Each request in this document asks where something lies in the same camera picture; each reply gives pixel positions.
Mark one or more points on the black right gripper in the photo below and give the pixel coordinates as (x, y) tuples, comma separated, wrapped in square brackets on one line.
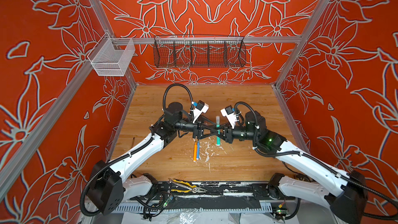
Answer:
[(227, 134)]

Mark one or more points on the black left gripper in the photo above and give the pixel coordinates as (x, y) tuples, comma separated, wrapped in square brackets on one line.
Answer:
[(198, 131)]

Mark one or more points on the green pen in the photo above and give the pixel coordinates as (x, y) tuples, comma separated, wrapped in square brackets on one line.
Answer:
[(218, 140)]

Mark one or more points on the blue pen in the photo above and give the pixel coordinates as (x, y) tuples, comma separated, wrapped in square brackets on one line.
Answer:
[(198, 151)]

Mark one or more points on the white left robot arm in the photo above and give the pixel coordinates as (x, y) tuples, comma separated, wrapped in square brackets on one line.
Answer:
[(110, 182)]

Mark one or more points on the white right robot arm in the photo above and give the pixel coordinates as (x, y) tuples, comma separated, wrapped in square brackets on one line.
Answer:
[(344, 193)]

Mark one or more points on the orange pen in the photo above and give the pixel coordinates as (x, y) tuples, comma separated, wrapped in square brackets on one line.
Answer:
[(195, 151)]

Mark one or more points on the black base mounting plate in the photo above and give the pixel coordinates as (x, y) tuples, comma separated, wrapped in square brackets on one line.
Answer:
[(259, 190)]

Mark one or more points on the white mesh basket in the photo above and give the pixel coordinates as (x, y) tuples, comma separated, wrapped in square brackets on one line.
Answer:
[(112, 56)]

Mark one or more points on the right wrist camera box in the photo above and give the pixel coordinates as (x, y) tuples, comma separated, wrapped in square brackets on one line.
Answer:
[(229, 113)]

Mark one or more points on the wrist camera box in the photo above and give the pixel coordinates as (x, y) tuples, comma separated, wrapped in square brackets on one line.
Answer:
[(199, 108), (229, 113)]

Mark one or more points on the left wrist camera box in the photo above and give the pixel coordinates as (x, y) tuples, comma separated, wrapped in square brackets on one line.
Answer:
[(199, 108)]

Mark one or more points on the yellow handled pliers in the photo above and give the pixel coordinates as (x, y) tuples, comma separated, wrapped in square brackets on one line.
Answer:
[(182, 186)]

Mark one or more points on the black wire basket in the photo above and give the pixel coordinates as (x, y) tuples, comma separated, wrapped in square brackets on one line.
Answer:
[(201, 51)]

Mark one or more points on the white slotted cable duct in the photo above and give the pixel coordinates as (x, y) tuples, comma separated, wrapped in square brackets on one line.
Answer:
[(138, 208)]

